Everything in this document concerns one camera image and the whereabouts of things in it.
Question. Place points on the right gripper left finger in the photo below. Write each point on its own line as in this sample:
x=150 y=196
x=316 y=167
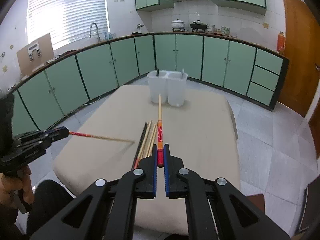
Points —
x=106 y=209

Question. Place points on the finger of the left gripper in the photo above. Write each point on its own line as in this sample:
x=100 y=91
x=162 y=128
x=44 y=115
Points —
x=58 y=136
x=61 y=129

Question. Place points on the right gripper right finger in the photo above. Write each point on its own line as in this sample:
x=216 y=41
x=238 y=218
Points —
x=216 y=209

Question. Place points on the red-handled crossing chopstick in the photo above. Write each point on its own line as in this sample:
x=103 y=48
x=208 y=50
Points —
x=141 y=149

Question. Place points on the plain bamboo chopstick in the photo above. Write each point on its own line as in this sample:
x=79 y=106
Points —
x=147 y=140

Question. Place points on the person's left hand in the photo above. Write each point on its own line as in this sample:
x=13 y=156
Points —
x=11 y=184

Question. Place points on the cardboard box on counter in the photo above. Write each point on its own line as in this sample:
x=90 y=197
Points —
x=35 y=54

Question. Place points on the left white plastic container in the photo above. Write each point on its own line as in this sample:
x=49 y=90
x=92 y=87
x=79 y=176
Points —
x=158 y=85

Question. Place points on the white plastic container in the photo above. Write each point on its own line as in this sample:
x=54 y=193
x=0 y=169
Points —
x=176 y=87
x=158 y=85

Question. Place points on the window blinds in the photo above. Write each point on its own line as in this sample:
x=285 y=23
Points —
x=67 y=21

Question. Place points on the right white plastic container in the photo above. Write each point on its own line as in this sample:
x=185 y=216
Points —
x=176 y=87

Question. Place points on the green base cabinet run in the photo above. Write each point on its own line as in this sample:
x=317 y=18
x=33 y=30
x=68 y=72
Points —
x=55 y=90

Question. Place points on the white cooking pot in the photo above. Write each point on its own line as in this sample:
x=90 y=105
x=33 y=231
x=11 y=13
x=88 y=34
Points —
x=178 y=25

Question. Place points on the black wok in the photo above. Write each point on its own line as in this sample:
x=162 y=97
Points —
x=198 y=27

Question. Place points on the orange gas cylinder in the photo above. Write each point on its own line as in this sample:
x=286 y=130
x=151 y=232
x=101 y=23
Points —
x=280 y=42

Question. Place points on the wooden door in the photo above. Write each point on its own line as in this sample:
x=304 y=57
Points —
x=302 y=78

